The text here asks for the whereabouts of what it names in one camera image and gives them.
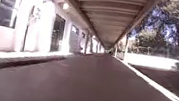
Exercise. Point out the dark paved walkway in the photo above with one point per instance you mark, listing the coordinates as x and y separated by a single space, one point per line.
85 86

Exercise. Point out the wooden walkway canopy with posts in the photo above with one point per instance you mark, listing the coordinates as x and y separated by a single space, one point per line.
113 9

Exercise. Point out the white building with dark windows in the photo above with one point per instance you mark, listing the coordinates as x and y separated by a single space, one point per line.
23 30

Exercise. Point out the group of trees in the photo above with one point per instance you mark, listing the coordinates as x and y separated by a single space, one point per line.
161 26

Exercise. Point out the pale paved strip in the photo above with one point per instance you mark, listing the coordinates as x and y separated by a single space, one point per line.
9 57

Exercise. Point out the dark paved ground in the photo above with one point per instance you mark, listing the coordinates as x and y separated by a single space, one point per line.
167 81

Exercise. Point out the low white wall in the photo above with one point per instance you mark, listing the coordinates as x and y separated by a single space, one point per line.
150 61

